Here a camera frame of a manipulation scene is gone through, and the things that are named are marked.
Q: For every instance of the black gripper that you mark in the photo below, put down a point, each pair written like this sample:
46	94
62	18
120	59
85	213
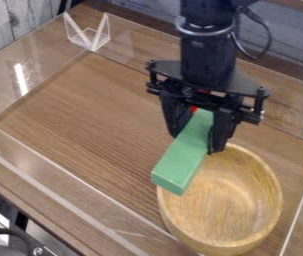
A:
204	79

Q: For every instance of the green rectangular block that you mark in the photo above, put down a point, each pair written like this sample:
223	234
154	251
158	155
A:
175	172

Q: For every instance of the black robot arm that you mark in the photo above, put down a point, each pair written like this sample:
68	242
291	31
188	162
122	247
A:
217	12

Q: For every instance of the brown wooden bowl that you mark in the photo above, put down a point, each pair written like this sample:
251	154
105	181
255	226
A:
232	206

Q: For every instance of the red plush strawberry toy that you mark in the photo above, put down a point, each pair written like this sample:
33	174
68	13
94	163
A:
195	109

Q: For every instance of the clear acrylic tray wall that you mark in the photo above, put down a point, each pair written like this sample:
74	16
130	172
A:
93	222

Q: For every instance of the black table frame bracket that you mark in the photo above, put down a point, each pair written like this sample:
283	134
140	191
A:
18	243

